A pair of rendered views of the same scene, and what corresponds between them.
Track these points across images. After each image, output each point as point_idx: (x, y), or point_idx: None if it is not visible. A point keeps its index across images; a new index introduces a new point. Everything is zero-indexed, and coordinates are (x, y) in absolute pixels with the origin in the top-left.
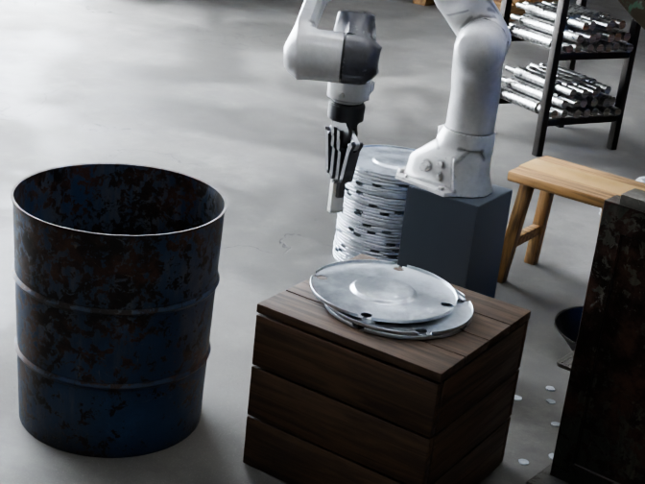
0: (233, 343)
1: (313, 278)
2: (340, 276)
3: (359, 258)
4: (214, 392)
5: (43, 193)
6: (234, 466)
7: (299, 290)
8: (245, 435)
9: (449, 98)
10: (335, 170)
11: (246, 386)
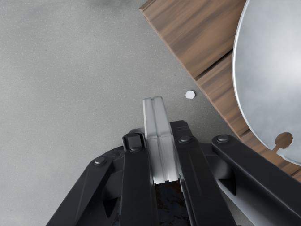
0: (21, 93)
1: (286, 155)
2: (286, 109)
3: (172, 28)
4: (120, 127)
5: None
6: (233, 133)
7: (284, 167)
8: (192, 117)
9: None
10: (154, 191)
11: (111, 99)
